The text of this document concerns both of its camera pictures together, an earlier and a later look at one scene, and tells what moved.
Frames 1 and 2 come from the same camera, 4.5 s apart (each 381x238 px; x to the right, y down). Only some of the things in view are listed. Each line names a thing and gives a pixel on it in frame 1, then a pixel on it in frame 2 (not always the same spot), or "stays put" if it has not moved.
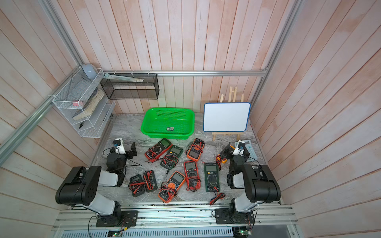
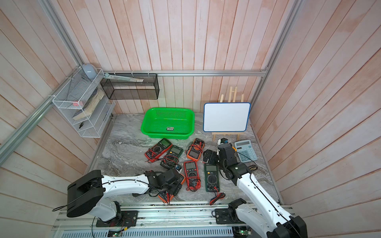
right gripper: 230,154 → 214,155
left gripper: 128,153 → 175,189
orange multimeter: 195,150 stays put
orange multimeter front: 167,194 stays put
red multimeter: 193,180 stays put
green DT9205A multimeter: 170,159 stays put
